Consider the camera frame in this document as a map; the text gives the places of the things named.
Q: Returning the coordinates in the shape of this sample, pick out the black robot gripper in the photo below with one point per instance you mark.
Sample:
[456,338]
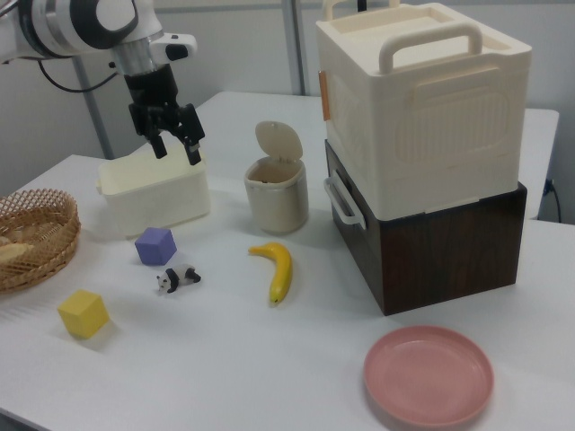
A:
[153,90]

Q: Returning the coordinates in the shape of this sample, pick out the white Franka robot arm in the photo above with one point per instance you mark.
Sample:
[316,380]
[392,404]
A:
[67,27]

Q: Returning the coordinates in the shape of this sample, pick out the cream trash can with lid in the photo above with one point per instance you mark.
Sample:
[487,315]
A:
[278,202]

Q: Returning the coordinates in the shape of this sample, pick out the cream plastic open bin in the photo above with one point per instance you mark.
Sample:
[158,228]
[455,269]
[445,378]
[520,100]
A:
[161,202]

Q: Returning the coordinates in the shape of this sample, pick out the purple foam cube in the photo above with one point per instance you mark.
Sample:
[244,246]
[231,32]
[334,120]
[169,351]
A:
[155,248]

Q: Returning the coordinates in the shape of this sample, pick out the black white panda figurine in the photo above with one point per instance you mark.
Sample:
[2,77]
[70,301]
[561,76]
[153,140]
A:
[176,278]

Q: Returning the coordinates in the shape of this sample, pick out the yellow toy banana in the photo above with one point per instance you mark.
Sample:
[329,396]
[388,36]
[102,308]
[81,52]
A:
[282,269]

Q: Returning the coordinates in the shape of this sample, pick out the woven wicker basket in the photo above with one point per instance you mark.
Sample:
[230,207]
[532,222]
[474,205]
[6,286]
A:
[49,251]

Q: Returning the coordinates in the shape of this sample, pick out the yellow foam cube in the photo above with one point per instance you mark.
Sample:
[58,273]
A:
[83,314]

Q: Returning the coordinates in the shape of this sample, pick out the yellow orange toy bread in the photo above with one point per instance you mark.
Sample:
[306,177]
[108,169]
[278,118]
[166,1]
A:
[13,251]

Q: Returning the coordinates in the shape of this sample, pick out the pink plastic plate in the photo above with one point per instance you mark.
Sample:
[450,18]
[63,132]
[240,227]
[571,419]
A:
[427,377]

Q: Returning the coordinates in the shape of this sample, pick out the grey metal frame post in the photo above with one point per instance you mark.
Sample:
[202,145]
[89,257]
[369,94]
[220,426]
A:
[294,45]
[94,116]

